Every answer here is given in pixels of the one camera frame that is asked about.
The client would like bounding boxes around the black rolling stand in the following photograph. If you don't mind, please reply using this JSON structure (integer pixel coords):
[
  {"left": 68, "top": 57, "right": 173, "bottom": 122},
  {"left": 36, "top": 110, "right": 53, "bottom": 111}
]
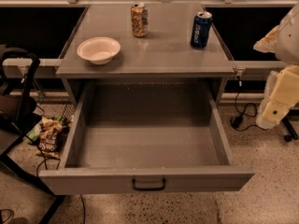
[{"left": 0, "top": 44, "right": 66, "bottom": 224}]

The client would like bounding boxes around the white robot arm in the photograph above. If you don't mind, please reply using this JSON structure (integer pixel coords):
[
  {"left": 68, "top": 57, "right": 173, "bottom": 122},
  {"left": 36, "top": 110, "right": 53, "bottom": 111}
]
[{"left": 253, "top": 3, "right": 299, "bottom": 129}]

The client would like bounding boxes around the black floor cable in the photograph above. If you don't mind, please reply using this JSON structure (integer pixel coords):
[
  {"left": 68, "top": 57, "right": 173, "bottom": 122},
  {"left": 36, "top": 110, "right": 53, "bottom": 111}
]
[{"left": 35, "top": 159, "right": 87, "bottom": 224}]

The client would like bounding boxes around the blue Pepsi can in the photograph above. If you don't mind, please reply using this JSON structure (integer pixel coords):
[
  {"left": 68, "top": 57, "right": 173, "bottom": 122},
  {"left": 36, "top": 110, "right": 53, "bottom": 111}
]
[{"left": 190, "top": 11, "right": 212, "bottom": 49}]

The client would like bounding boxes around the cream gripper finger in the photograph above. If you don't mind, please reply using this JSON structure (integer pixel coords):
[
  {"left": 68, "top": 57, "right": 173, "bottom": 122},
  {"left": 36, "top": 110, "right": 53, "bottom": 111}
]
[{"left": 253, "top": 26, "right": 278, "bottom": 53}]

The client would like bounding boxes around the brown chip bag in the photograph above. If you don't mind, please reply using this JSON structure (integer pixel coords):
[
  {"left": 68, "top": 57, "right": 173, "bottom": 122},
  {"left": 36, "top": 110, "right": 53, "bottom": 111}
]
[{"left": 38, "top": 118, "right": 63, "bottom": 160}]

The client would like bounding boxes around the black chair base right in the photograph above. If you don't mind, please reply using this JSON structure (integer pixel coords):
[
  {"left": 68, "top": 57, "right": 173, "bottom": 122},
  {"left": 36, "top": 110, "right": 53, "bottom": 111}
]
[{"left": 282, "top": 109, "right": 299, "bottom": 142}]

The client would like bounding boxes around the grey top drawer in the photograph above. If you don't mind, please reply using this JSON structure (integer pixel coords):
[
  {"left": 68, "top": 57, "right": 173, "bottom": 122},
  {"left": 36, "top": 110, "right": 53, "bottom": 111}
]
[{"left": 39, "top": 81, "right": 254, "bottom": 195}]

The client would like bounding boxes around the white paper bowl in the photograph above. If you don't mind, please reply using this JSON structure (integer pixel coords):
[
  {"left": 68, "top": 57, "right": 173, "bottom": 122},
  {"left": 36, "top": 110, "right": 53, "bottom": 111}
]
[{"left": 77, "top": 37, "right": 121, "bottom": 65}]

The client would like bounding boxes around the gold patterned soda can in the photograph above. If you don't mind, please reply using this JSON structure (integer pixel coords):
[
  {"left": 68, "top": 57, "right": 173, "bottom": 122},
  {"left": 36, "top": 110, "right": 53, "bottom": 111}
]
[{"left": 131, "top": 3, "right": 149, "bottom": 37}]

